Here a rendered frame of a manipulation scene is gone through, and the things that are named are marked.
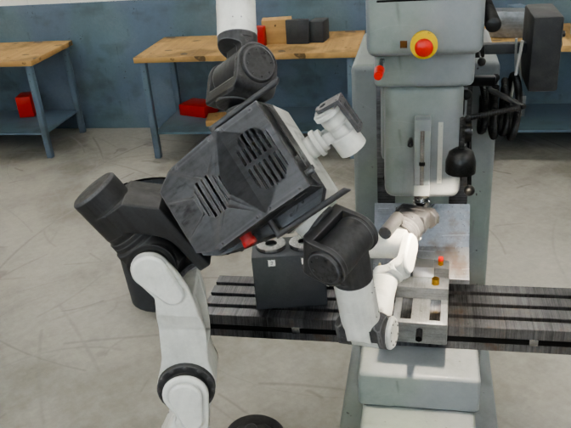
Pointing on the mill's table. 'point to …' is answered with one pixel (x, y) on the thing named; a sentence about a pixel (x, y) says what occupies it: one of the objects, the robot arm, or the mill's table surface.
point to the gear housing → (426, 70)
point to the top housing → (381, 15)
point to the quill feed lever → (470, 149)
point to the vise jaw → (423, 289)
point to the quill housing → (422, 96)
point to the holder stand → (284, 275)
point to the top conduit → (491, 18)
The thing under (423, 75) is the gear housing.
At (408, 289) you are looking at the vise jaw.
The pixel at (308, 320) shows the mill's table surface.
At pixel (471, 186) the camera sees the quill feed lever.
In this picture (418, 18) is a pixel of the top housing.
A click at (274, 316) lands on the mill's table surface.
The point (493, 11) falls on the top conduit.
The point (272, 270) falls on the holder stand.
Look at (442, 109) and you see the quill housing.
